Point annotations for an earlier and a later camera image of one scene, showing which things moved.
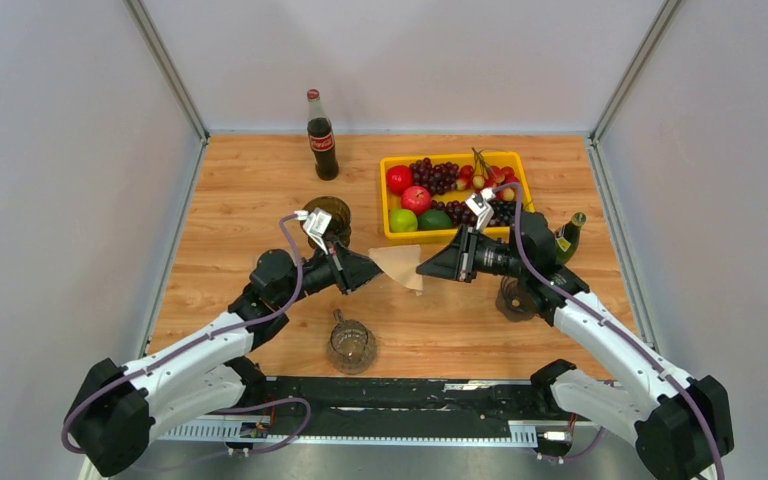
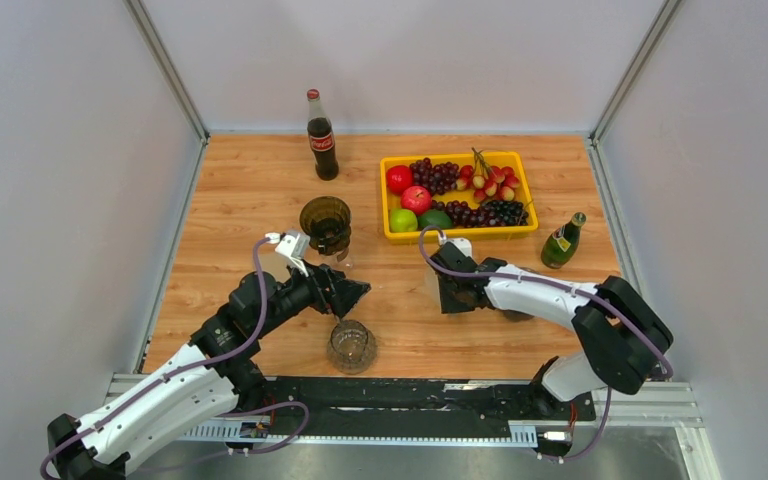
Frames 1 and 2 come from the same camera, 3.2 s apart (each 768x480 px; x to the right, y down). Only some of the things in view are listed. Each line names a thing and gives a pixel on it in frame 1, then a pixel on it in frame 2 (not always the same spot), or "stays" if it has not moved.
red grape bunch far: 439,178 stays
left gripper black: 350,270 to 343,293
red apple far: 398,178 stays
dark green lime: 434,219 stays
